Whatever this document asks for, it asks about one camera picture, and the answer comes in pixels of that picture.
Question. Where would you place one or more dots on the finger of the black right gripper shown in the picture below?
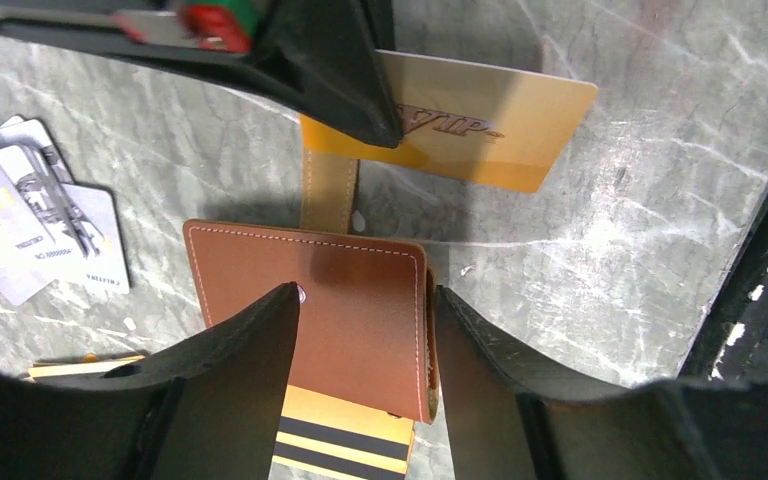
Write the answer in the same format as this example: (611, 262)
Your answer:
(319, 58)

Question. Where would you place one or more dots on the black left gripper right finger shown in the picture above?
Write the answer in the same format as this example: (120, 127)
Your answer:
(514, 413)

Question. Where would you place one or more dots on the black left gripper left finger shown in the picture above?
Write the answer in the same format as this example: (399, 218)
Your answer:
(207, 407)

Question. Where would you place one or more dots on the brown leather card holder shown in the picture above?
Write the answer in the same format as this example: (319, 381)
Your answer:
(366, 328)

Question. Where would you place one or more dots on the gold VIP card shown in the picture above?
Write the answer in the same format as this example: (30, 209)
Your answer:
(474, 122)

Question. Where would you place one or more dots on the gold card stack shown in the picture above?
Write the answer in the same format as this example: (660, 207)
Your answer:
(340, 439)

